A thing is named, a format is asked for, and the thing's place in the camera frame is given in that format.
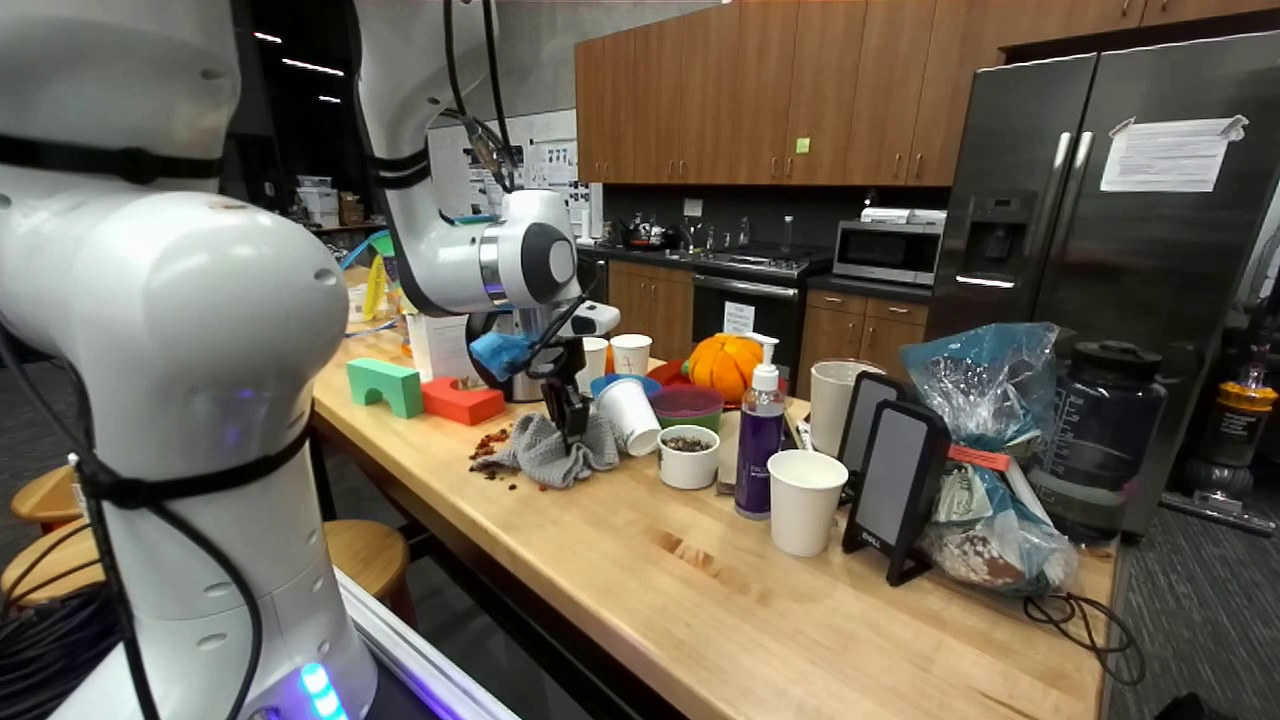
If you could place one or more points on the white wall poster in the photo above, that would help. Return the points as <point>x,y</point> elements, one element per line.
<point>551,161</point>

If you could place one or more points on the red foam block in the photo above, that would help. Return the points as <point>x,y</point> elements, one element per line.
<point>467,403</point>

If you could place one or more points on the brown lower cabinet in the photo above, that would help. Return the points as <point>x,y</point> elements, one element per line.
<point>863,333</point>
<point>649,307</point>

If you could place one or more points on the green sticky note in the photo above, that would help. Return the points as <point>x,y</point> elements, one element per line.
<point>801,140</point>

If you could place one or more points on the black blender jar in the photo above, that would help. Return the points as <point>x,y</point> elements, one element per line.
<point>1105,425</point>

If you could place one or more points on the green foam arch block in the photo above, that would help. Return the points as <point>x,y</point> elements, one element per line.
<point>384,386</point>

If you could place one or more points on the orange pumpkin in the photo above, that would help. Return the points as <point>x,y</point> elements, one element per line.
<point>725,366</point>

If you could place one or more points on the gray knitted cloth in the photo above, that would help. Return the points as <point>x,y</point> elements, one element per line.
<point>555,459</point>

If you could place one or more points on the silver microwave oven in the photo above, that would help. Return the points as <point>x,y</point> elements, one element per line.
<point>887,254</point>

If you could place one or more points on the blue plastic bowl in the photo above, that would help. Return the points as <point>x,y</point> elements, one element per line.
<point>633,386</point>

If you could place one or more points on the white box yellow lid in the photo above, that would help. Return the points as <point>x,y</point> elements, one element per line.
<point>434,347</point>

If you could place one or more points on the wide brown wall cabinet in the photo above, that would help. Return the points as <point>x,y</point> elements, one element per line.
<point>827,95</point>

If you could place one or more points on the black steel oven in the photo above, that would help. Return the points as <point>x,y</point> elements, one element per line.
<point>745,315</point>

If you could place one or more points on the brown crumbs pile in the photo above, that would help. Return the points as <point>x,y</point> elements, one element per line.
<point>490,444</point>

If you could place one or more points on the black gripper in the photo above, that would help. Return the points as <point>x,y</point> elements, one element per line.
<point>563,360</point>

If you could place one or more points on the white tray on microwave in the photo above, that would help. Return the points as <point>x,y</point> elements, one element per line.
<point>905,219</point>

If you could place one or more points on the yellow upright vacuum cleaner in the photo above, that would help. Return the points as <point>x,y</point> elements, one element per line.
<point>1235,425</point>

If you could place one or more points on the blue plastic bag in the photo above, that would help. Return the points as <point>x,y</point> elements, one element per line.
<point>993,403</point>

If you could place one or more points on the tall gray cup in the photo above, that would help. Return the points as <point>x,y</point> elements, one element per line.
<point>835,405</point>

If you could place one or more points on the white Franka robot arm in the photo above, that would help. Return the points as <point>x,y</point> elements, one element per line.
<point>175,347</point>

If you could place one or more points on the white paper sheet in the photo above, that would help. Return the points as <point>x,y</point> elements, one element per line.
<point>1171,155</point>

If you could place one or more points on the purple soap bottle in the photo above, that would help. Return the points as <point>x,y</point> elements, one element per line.
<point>761,444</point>

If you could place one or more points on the brown cabinet above refrigerator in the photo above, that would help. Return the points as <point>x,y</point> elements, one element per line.
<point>1144,18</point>

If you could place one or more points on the small white ramekin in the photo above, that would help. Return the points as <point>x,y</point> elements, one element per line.
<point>690,464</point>

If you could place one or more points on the black flat speaker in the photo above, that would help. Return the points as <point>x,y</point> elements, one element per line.
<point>896,486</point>
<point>872,423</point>

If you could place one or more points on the green purple bowl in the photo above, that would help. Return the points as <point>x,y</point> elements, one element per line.
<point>685,405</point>

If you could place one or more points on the round wooden stool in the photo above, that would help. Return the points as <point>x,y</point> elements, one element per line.
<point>365,553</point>
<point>46,497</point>
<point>46,566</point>

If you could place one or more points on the black steel refrigerator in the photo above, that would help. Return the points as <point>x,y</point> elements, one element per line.
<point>1132,294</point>

